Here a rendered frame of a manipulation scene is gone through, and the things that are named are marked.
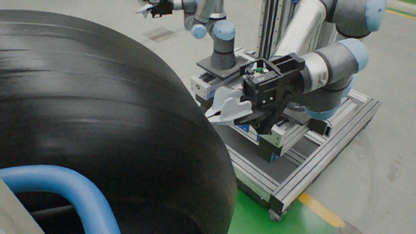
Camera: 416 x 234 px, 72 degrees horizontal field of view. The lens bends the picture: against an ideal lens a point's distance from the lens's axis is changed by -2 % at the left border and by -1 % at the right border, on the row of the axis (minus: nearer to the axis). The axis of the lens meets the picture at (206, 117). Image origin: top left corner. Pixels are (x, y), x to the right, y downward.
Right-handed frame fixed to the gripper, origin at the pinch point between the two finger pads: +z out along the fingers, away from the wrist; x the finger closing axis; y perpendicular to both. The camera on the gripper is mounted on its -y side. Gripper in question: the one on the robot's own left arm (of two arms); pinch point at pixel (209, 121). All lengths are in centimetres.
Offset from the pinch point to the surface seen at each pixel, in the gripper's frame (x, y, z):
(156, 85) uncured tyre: 8.8, 18.6, 9.0
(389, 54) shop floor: -135, -157, -267
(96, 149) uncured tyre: 17.1, 20.5, 16.9
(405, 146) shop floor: -34, -144, -163
